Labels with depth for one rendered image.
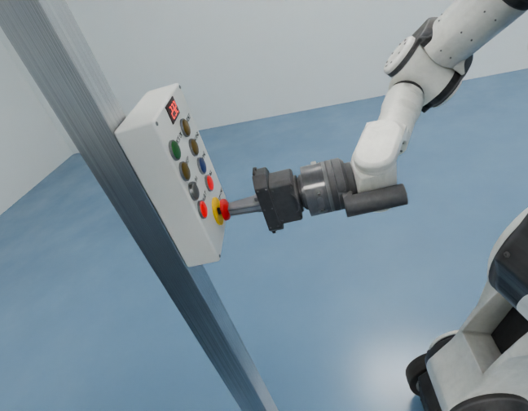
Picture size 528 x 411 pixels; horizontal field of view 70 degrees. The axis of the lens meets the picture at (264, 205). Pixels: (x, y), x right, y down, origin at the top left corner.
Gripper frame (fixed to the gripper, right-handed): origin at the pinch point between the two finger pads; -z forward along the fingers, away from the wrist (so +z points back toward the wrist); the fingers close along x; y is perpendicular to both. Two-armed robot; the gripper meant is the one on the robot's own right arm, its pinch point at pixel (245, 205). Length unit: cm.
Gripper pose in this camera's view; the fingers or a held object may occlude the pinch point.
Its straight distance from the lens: 67.3
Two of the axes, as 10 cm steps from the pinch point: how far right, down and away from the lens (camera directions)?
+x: 2.8, 7.9, 5.5
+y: 0.1, -5.7, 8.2
